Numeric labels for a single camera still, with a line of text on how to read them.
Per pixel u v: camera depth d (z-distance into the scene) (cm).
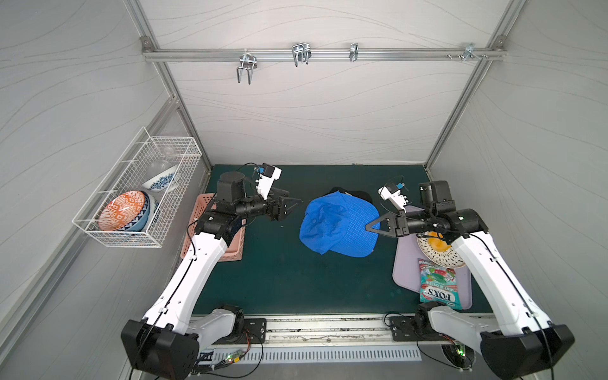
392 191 61
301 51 77
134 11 70
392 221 59
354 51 77
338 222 65
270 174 60
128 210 61
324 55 78
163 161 73
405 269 87
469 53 77
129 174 67
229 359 68
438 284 80
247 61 78
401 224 56
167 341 36
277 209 60
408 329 73
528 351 37
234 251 83
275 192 69
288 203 62
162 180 64
